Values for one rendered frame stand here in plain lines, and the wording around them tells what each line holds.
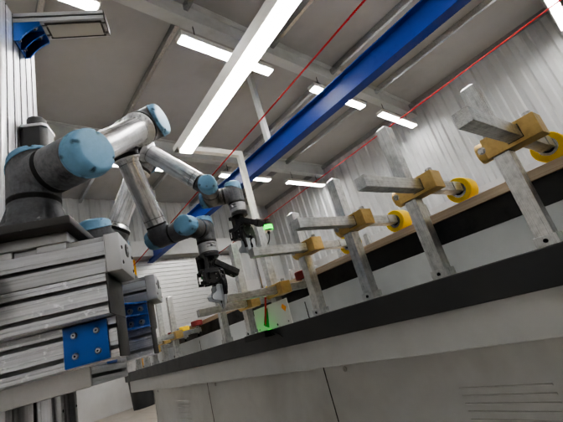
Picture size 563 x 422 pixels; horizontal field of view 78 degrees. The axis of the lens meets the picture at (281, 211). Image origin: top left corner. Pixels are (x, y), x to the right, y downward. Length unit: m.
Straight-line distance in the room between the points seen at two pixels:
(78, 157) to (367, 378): 1.25
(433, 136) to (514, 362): 8.12
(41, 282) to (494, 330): 1.03
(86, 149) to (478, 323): 1.03
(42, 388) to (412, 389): 1.10
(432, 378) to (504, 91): 7.87
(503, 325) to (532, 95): 7.83
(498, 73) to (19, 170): 8.66
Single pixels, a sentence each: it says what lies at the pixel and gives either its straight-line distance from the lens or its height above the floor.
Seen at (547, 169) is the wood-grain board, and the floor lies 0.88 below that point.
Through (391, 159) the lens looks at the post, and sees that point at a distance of 1.08.
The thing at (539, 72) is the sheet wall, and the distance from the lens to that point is 8.77.
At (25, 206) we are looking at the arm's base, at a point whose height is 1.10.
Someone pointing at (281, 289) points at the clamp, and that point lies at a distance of 1.46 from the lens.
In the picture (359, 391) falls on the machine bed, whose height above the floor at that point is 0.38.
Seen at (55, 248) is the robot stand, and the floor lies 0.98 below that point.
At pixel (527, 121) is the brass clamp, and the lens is 0.93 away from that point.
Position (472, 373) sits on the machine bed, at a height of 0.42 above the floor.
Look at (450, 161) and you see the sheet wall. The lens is 8.91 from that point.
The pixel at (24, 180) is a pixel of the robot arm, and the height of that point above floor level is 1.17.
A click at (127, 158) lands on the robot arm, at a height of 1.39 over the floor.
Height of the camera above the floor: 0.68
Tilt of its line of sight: 18 degrees up
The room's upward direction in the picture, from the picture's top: 16 degrees counter-clockwise
